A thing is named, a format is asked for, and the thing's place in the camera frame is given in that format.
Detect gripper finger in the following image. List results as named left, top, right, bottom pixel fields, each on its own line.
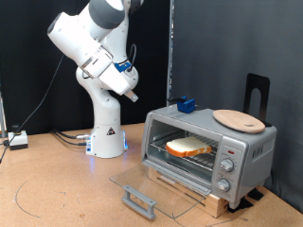
left=125, top=89, right=139, bottom=103

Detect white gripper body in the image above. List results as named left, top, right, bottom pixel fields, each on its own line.
left=99, top=63, right=133, bottom=96

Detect blue object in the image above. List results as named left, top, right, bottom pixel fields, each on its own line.
left=167, top=96, right=206, bottom=114

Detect white bread slice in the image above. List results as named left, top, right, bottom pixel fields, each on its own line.
left=165, top=135, right=213, bottom=159

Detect glass oven door with handle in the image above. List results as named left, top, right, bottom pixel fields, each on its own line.
left=108, top=159, right=212, bottom=220

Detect silver toaster oven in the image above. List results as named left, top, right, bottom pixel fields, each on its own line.
left=140, top=103, right=278, bottom=210

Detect vertical aluminium pole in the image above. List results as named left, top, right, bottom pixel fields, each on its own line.
left=166, top=0, right=175, bottom=105

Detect black backdrop curtain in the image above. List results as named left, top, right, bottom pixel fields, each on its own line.
left=0, top=0, right=173, bottom=136

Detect grey backdrop curtain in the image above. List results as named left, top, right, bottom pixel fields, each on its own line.
left=171, top=0, right=303, bottom=214

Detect small wooden cutting board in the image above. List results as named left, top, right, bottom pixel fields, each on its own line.
left=212, top=109, right=266, bottom=134

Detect emergency stop button box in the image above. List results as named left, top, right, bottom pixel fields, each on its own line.
left=8, top=125, right=29, bottom=151

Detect black metal bookend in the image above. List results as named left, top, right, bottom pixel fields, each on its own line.
left=242, top=73, right=273, bottom=128

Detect wooden slatted crate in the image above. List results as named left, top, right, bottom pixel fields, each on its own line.
left=147, top=166, right=230, bottom=219

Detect black tape strip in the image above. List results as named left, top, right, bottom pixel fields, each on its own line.
left=247, top=187, right=265, bottom=201

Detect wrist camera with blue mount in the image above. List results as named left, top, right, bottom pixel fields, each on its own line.
left=114, top=61, right=133, bottom=74

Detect long black camera cable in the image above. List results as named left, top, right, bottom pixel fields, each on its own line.
left=0, top=43, right=137, bottom=165

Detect base cable with silver plug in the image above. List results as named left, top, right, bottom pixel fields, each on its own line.
left=50, top=128, right=93, bottom=140

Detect black base cable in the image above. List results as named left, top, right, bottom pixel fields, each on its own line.
left=53, top=131, right=89, bottom=147

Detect wire oven rack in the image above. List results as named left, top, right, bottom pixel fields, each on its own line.
left=149, top=131, right=221, bottom=171

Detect metal frame post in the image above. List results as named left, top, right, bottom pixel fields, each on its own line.
left=0, top=91, right=8, bottom=139

